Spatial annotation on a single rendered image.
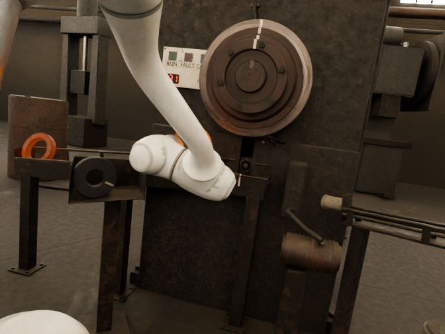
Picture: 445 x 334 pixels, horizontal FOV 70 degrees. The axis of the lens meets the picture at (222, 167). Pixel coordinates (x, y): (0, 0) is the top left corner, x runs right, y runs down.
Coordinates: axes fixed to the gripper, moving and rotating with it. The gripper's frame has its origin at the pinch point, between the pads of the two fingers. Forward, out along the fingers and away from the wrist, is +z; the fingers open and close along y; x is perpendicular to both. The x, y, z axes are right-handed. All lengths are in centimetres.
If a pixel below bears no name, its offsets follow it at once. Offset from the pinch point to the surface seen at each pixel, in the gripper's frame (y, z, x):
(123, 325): -22, -6, -83
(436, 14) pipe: 248, 565, 204
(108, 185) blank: -27.1, -12.1, -19.4
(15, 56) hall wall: -729, 634, 62
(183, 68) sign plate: -18.4, 33.3, 28.8
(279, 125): 30.8, 18.8, 8.9
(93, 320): -35, -8, -83
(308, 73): 39, 20, 31
